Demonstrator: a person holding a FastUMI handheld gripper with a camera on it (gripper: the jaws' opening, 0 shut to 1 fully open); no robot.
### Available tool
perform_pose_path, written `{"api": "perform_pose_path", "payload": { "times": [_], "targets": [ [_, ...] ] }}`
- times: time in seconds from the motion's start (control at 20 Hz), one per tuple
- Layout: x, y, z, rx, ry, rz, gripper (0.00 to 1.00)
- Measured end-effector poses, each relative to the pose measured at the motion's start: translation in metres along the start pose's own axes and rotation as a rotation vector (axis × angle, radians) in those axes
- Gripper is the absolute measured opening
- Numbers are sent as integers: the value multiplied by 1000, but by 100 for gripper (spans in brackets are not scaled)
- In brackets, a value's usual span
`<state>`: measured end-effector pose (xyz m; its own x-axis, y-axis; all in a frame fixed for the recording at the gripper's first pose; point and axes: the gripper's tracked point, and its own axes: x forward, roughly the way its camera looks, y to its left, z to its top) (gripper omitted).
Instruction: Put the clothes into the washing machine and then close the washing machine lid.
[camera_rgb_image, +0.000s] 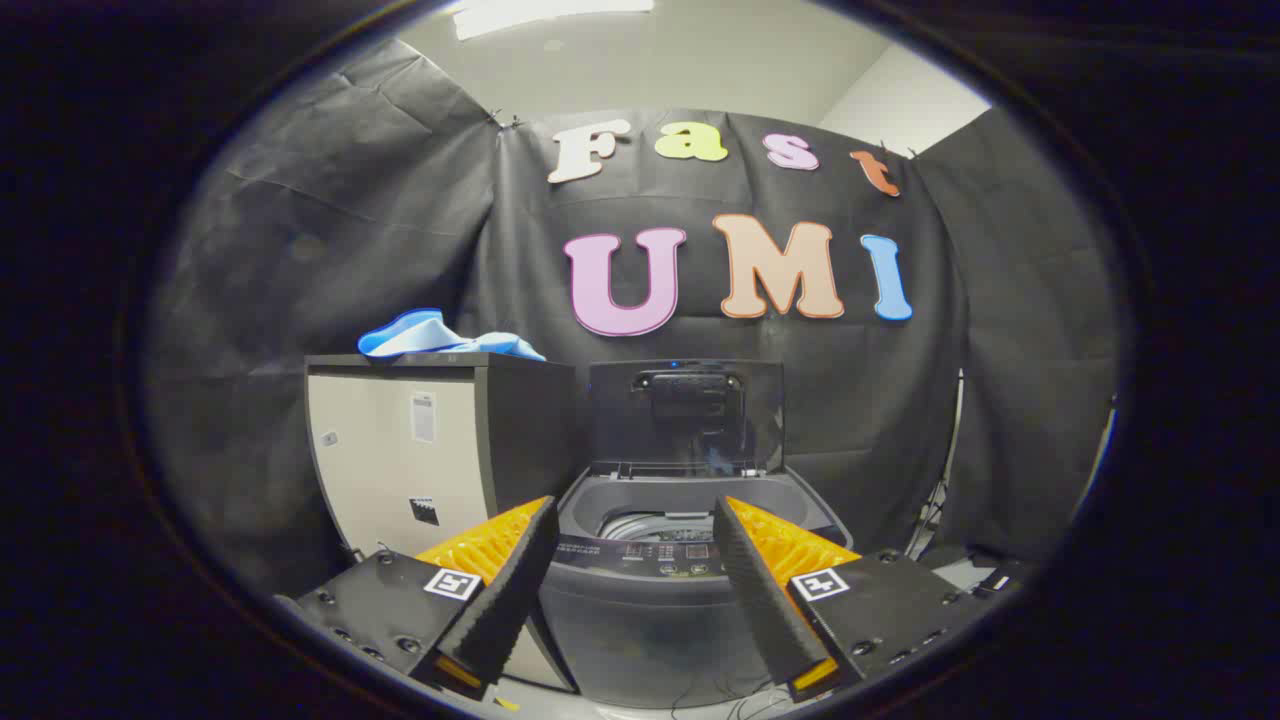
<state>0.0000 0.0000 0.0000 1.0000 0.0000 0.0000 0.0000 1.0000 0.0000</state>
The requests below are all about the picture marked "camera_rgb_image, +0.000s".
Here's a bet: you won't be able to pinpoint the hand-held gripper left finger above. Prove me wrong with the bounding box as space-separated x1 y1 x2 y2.
275 495 561 701

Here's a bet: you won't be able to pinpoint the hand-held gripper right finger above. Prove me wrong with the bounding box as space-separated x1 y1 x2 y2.
712 495 1001 703

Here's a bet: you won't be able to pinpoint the grey washing machine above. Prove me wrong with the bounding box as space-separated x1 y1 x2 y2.
530 465 856 711

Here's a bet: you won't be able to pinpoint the light blue button shirt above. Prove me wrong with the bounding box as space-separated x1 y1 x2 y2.
357 308 547 362

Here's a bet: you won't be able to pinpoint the grey and beige cabinet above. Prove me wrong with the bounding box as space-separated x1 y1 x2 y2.
304 352 579 693

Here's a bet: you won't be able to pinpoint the black backdrop cloth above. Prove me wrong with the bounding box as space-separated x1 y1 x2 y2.
145 38 1121 601

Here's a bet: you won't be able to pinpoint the black cables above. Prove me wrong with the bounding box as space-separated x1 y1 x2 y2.
903 478 963 561

